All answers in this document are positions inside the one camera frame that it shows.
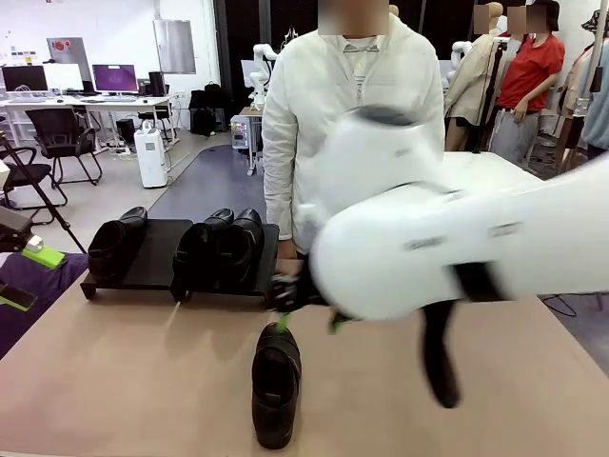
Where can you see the long white desk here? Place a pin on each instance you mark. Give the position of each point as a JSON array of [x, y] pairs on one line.
[[157, 100]]

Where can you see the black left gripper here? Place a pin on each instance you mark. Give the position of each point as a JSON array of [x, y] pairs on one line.
[[14, 231]]

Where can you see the black bags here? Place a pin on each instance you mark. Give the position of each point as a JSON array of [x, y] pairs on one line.
[[207, 109]]

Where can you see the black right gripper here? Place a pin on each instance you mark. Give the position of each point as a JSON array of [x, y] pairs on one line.
[[297, 292]]

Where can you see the person's right hand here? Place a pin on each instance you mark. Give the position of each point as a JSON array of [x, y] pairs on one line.
[[287, 250]]

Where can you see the white work table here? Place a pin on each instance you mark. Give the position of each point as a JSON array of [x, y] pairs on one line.
[[490, 166]]

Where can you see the small white background robot arm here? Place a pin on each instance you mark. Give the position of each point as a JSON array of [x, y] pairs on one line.
[[261, 71], [459, 50]]

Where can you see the beige hanging garment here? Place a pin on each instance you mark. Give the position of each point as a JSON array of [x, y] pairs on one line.
[[573, 81]]

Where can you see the purple screen monitor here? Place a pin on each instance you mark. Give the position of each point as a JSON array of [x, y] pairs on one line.
[[114, 78]]

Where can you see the black mesh office chair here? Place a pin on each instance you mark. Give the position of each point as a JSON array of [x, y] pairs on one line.
[[57, 126], [28, 173]]

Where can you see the grey board with red logo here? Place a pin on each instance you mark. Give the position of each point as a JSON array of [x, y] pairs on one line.
[[71, 50]]

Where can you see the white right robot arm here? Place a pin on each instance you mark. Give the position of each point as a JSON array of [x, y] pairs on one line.
[[428, 247]]

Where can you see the white screen monitor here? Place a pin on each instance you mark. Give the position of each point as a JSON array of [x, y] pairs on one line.
[[64, 76]]

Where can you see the person in white jacket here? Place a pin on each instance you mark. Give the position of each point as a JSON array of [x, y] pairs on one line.
[[309, 143]]

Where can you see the bare mannequin head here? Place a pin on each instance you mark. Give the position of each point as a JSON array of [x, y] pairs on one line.
[[395, 10]]

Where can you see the silver wall panel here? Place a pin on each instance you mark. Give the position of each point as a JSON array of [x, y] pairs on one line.
[[174, 47]]

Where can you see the black metal shoe stand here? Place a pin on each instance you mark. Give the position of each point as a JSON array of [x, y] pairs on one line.
[[269, 264], [157, 257]]

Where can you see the mannequin in beige coat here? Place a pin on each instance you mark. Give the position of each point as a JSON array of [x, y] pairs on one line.
[[468, 85]]

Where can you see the white-sleeved right forearm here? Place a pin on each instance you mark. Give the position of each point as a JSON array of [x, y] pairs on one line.
[[280, 214]]

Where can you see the person in red shirt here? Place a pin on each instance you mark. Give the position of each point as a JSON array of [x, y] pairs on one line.
[[528, 71]]

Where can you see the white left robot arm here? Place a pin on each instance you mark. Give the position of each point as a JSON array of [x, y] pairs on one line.
[[4, 173]]

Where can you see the black computer tower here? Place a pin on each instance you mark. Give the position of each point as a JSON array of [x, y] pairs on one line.
[[157, 83]]

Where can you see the black screen monitor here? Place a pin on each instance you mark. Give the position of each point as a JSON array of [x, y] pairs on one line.
[[24, 78]]

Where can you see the black hat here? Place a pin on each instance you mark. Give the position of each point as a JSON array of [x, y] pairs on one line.
[[597, 21]]

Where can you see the computer case with coloured lights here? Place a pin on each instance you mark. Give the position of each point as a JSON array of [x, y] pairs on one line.
[[242, 133]]

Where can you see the white air purifier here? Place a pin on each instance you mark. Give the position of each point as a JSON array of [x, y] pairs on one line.
[[151, 162]]

